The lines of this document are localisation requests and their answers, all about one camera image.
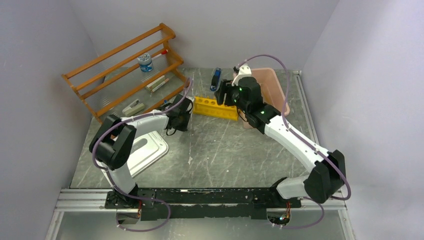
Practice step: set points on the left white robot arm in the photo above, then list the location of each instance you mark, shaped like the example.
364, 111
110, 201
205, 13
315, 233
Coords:
112, 145

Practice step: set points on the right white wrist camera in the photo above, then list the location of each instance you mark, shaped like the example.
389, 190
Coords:
242, 71

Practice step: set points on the yellow test tube rack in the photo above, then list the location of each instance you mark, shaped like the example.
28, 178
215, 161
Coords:
209, 107

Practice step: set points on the orange wooden shelf rack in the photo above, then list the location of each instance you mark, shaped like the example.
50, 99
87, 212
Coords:
110, 82

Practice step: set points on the red capped thermometer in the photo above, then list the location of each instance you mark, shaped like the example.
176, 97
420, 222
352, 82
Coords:
163, 53

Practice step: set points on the beige stapler on shelf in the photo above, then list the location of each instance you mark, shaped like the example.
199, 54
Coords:
133, 108

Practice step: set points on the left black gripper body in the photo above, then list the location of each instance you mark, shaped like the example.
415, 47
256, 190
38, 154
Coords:
182, 124

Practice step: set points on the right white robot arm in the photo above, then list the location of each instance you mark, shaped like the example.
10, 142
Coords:
327, 170

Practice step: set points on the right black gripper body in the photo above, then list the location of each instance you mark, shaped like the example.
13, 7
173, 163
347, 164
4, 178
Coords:
232, 92

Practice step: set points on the black base frame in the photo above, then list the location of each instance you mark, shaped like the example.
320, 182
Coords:
196, 203

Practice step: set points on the pink plastic bin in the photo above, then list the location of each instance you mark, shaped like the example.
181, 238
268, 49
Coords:
271, 90

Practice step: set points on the metal tray lid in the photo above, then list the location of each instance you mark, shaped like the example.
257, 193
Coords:
146, 150

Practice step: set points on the blue lidded jar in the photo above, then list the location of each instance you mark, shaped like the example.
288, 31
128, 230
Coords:
145, 62

